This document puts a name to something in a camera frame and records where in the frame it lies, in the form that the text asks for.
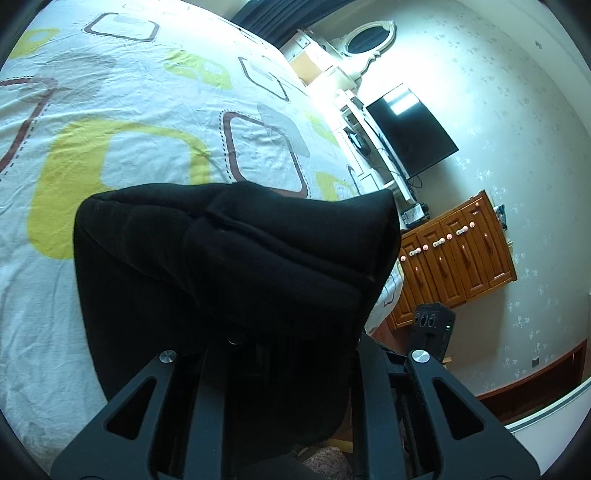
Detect patterned bed sheet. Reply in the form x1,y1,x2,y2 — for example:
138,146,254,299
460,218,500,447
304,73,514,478
0,0,404,476

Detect brown wooden cabinet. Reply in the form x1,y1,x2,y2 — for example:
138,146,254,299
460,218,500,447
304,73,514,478
387,190,517,329

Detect small black router box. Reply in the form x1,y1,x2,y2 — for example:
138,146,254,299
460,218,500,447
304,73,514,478
399,202,430,228

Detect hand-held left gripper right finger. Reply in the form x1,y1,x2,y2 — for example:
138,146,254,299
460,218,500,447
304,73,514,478
353,333,541,480

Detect white television stand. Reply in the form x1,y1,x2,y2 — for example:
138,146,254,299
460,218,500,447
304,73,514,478
330,90,416,204

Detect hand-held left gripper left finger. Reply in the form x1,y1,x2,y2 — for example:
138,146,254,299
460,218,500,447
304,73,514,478
51,337,245,480

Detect oval vanity mirror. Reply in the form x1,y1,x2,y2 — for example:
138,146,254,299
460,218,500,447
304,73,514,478
330,21,398,81

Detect black pants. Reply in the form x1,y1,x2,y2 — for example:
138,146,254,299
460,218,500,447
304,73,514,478
73,181,402,446

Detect black flat television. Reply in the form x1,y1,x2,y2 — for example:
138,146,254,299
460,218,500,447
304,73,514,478
366,83,459,180

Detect dark blue curtain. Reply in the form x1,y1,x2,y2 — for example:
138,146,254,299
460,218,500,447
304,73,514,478
229,0,319,49

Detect white vanity dresser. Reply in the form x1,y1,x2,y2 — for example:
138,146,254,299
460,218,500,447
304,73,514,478
284,28,365,100

